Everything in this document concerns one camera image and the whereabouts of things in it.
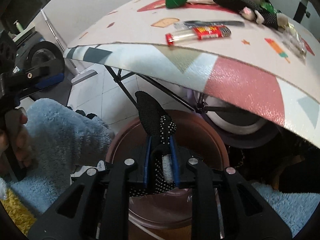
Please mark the black plastic fork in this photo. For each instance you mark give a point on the black plastic fork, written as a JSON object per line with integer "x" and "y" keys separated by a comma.
{"x": 194, "y": 24}

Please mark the light blue fluffy sleeve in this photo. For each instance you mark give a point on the light blue fluffy sleeve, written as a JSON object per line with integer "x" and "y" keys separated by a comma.
{"x": 63, "y": 140}

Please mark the washing machine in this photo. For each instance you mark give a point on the washing machine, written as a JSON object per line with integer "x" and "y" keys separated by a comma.
{"x": 38, "y": 60}

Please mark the red toothpick tube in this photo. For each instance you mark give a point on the red toothpick tube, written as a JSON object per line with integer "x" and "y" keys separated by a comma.
{"x": 197, "y": 34}

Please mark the green gold snack wrapper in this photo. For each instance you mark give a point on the green gold snack wrapper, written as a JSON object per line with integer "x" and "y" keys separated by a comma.
{"x": 269, "y": 7}

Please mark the black polka dot sock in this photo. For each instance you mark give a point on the black polka dot sock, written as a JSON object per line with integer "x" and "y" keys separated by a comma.
{"x": 160, "y": 169}
{"x": 251, "y": 11}

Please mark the brown round trash bin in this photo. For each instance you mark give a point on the brown round trash bin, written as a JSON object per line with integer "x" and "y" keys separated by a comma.
{"x": 172, "y": 209}

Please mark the person's left hand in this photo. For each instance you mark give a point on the person's left hand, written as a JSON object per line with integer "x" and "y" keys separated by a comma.
{"x": 16, "y": 134}

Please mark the clear plastic wrapper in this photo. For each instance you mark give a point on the clear plastic wrapper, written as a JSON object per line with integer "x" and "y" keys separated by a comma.
{"x": 293, "y": 41}

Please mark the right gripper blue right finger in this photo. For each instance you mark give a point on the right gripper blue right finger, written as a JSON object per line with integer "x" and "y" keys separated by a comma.
{"x": 222, "y": 201}

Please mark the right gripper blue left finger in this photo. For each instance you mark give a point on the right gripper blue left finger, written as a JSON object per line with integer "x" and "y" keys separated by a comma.
{"x": 96, "y": 205}

